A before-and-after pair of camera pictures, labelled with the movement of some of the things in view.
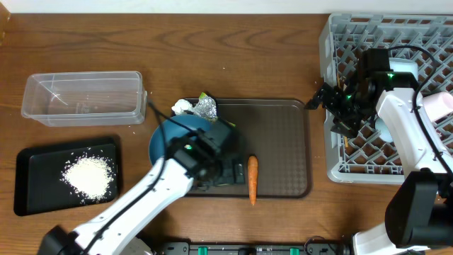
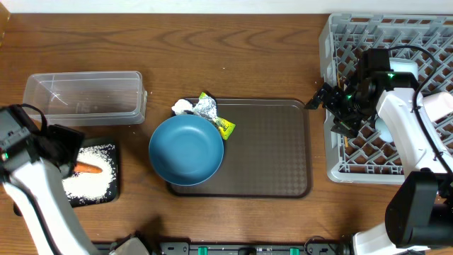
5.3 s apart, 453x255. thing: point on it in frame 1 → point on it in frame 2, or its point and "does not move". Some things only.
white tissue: x=180 y=105 does not move
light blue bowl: x=403 y=65 does not move
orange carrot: x=253 y=173 → x=83 y=167
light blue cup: x=383 y=129 does not move
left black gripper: x=229 y=180 → x=74 y=137
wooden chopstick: x=339 y=80 does not move
